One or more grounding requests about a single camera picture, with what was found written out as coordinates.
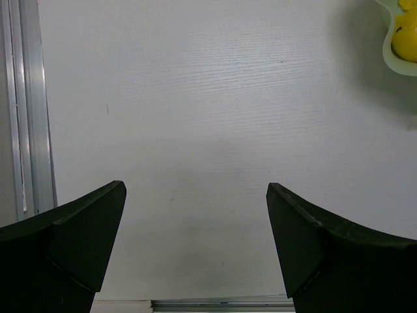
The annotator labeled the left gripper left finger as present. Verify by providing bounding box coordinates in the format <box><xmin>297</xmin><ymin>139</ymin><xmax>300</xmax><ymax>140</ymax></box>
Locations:
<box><xmin>1</xmin><ymin>181</ymin><xmax>126</xmax><ymax>312</ymax></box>

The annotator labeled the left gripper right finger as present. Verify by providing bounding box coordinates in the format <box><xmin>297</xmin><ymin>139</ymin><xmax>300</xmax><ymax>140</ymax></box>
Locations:
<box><xmin>266</xmin><ymin>183</ymin><xmax>416</xmax><ymax>312</ymax></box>

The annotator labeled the yellow fake pear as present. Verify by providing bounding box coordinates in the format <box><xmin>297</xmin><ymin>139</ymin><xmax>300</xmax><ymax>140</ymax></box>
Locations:
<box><xmin>392</xmin><ymin>0</ymin><xmax>416</xmax><ymax>63</ymax></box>

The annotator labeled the green glass fruit bowl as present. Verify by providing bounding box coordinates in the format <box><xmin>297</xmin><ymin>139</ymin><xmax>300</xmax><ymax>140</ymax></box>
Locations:
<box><xmin>375</xmin><ymin>0</ymin><xmax>416</xmax><ymax>77</ymax></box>

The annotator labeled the white front cover panel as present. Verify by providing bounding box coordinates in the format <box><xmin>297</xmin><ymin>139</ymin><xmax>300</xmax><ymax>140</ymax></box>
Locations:
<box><xmin>90</xmin><ymin>300</ymin><xmax>154</xmax><ymax>313</ymax></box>

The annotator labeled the front aluminium frame rail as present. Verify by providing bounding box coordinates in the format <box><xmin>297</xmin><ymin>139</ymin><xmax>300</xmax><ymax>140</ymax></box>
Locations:
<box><xmin>151</xmin><ymin>295</ymin><xmax>295</xmax><ymax>312</ymax></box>

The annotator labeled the aluminium frame rail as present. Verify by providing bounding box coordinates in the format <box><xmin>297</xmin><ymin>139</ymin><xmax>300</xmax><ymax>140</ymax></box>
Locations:
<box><xmin>151</xmin><ymin>295</ymin><xmax>295</xmax><ymax>312</ymax></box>
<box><xmin>1</xmin><ymin>1</ymin><xmax>57</xmax><ymax>222</ymax></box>

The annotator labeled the left aluminium frame rail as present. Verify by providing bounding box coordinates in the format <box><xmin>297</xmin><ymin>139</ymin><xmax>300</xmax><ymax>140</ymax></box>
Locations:
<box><xmin>1</xmin><ymin>1</ymin><xmax>57</xmax><ymax>222</ymax></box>

